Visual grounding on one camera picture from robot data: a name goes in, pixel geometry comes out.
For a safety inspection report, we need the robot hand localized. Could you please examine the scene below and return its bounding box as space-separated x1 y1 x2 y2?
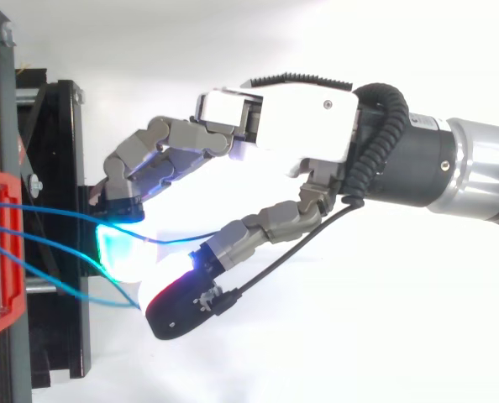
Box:
88 71 360 341

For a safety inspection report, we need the black stand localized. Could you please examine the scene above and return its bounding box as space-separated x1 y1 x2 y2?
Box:
0 0 103 403

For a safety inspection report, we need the red bin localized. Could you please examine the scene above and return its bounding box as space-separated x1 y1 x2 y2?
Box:
0 170 27 342

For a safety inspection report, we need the black coiled cable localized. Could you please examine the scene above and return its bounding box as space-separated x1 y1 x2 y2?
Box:
342 82 410 207

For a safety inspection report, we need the thin black cable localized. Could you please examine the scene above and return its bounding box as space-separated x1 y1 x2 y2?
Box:
213 200 365 317

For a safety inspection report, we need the blue cable bundle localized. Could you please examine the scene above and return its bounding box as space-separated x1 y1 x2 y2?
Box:
0 200 219 311

